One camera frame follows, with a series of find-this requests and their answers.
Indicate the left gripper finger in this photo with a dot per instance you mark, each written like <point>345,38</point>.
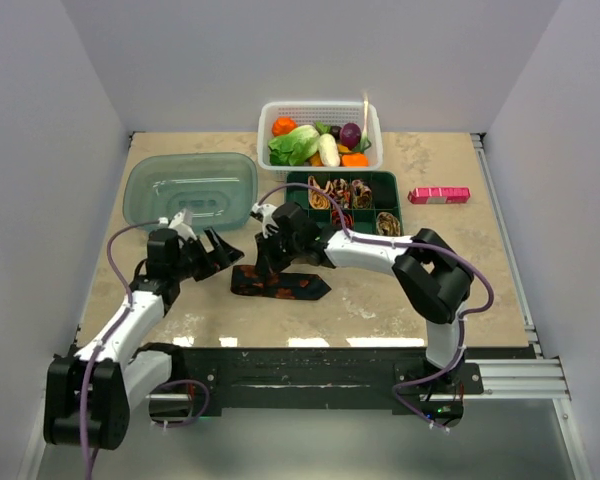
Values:
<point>221,253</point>
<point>204,270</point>

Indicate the rolled brown beige tie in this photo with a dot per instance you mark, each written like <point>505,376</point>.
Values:
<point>388,224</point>

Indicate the orange toy pumpkin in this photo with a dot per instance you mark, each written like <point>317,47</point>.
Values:
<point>283,126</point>

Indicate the rolled yellow tie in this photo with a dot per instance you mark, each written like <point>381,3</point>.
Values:
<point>319,193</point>

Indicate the white toy radish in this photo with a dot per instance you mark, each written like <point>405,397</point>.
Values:
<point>328,151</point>

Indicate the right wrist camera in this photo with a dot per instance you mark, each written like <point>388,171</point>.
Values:
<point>264,214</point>

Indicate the green toy lettuce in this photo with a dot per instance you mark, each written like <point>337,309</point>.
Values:
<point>295,148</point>

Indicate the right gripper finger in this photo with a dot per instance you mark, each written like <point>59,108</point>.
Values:
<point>277,263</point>
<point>263,265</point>

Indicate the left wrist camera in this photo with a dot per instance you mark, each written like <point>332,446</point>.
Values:
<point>181,222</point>

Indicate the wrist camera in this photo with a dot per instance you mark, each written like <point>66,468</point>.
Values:
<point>181,222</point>
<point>264,214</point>

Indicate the teal transparent plastic bin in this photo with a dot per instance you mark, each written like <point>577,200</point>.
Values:
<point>218,188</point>

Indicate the green compartment tray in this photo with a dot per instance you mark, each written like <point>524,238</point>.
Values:
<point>384,197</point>

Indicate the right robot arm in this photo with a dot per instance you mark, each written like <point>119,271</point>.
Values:
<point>434,281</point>

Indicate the pink rectangular box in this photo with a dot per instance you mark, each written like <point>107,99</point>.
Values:
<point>439,195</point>

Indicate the white perforated basket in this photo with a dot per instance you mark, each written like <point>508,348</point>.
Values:
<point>328,112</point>

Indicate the rolled orange striped tie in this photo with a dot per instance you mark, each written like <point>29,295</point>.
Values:
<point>344,219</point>

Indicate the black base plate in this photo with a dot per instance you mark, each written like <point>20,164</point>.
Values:
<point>361,378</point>

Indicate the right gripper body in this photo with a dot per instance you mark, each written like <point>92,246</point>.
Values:
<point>283,245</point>

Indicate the dark orange floral tie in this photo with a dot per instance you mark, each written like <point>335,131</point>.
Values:
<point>247,281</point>

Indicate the purple toy onion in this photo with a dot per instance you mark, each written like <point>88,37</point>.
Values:
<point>350,135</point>

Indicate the rolled patterned dark tie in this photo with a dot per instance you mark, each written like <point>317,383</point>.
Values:
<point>341,192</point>

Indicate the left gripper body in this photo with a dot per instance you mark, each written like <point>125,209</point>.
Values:
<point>194,258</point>

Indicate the rolled purple gold tie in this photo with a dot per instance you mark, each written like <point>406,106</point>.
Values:
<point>361,194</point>

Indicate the orange toy carrot slice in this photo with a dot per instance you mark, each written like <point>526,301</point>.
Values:
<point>354,160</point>

